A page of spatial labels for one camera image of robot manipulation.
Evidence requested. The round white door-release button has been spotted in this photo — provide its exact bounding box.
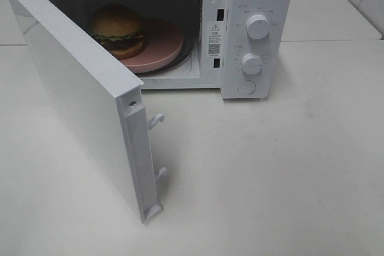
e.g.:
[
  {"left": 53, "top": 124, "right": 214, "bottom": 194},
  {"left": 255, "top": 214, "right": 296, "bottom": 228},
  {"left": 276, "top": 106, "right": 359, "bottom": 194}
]
[{"left": 237, "top": 80, "right": 256, "bottom": 95}]

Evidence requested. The pink round plate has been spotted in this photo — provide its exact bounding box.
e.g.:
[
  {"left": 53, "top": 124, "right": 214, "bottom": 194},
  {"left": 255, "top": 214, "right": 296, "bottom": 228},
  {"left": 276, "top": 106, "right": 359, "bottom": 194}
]
[{"left": 120, "top": 18, "right": 184, "bottom": 74}]

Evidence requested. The white microwave door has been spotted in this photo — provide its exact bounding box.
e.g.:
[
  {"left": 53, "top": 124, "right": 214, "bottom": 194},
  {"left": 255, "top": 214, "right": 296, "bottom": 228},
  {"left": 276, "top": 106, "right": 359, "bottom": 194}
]
[{"left": 9, "top": 0, "right": 166, "bottom": 222}]

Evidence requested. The burger with lettuce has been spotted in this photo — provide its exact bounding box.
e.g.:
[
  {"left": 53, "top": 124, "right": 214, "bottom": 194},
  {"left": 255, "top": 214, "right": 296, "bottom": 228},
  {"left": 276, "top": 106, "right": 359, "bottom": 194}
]
[{"left": 89, "top": 4, "right": 145, "bottom": 59}]

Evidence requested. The lower white timer knob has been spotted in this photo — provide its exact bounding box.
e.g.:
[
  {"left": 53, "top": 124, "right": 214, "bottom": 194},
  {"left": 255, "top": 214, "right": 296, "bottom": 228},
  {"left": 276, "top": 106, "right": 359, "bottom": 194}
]
[{"left": 241, "top": 53, "right": 263, "bottom": 75}]

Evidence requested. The white microwave oven body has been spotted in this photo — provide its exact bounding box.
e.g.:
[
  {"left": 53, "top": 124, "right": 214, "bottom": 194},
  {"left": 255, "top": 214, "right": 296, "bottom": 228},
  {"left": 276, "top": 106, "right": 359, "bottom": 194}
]
[{"left": 49, "top": 0, "right": 290, "bottom": 99}]

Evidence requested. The upper white power knob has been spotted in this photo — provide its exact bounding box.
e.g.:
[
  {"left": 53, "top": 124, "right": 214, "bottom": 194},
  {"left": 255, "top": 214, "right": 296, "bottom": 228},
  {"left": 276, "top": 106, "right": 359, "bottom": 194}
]
[{"left": 246, "top": 13, "right": 271, "bottom": 40}]

